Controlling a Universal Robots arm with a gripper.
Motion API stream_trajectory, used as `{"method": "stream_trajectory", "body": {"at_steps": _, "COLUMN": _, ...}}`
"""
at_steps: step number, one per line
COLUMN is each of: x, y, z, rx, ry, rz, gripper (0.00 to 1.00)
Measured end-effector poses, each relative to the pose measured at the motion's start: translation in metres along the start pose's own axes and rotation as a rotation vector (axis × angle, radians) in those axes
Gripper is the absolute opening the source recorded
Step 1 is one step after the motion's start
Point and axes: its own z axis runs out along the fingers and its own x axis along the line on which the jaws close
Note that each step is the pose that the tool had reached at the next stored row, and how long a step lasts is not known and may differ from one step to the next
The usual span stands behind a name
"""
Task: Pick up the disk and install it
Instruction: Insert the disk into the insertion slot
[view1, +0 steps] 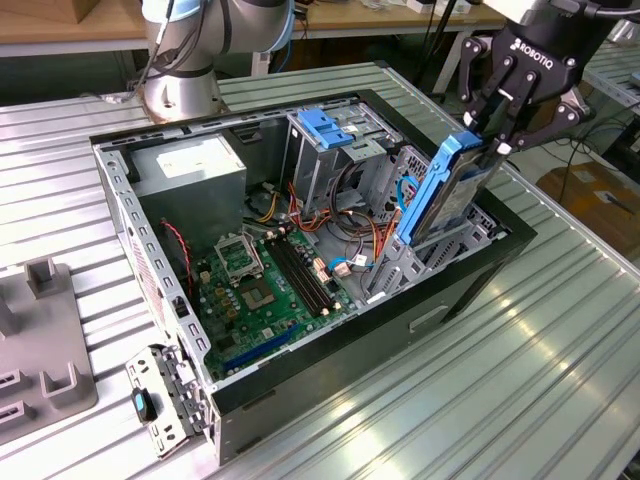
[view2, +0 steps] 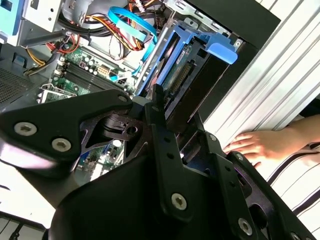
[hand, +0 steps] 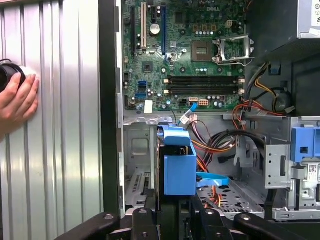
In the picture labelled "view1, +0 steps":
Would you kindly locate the metal slot retainer bracket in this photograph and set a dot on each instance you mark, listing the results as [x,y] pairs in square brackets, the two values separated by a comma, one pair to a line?
[145,367]

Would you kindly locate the grey optical drive cage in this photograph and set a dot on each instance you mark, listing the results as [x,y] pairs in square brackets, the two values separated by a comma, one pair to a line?
[312,175]

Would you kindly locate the black blue release latch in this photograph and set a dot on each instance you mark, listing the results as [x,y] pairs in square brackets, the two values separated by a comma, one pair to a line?
[141,405]

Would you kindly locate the black open PC case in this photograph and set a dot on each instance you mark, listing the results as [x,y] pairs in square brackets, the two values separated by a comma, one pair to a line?
[350,360]

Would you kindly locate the perforated metal disk bay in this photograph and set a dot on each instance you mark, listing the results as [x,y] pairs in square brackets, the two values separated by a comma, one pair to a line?
[405,272]

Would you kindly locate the black RAM slot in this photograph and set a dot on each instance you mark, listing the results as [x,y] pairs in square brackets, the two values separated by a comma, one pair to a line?
[293,277]
[305,272]

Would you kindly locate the grey power supply unit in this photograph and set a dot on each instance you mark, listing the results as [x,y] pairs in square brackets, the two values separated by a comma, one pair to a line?
[190,195]

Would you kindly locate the black case fan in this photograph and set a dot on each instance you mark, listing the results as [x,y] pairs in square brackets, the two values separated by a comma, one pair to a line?
[175,260]

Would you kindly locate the hard disk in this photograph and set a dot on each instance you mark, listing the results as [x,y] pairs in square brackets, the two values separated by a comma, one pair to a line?
[450,200]

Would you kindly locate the grey part rack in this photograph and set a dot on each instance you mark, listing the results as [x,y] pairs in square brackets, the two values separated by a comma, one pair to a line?
[45,330]

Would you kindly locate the blue drive bay latch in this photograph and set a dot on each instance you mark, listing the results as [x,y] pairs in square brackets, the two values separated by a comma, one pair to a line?
[322,131]

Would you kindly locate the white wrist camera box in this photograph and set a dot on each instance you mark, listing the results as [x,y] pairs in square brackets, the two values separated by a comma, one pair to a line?
[510,9]

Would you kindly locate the metal slat side table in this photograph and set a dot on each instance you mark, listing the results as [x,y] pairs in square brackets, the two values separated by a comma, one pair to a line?
[620,75]

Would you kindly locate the blue expansion slot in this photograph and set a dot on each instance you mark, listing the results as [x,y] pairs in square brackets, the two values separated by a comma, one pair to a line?
[260,349]

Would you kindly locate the CPU socket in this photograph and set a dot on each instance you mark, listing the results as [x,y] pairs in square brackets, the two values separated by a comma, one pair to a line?
[256,296]

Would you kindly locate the flat brown cardboard box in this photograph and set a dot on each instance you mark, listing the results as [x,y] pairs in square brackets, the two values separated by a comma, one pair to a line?
[585,200]

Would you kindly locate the green motherboard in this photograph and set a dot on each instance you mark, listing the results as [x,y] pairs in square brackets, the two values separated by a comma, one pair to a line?
[280,325]

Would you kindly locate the wooden desk with white legs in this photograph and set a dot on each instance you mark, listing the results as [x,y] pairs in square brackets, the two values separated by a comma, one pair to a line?
[360,19]

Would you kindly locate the small white box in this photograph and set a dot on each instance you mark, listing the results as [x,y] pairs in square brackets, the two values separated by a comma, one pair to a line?
[420,5]

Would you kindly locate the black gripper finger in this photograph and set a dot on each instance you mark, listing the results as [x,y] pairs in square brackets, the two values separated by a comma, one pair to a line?
[570,112]
[468,70]

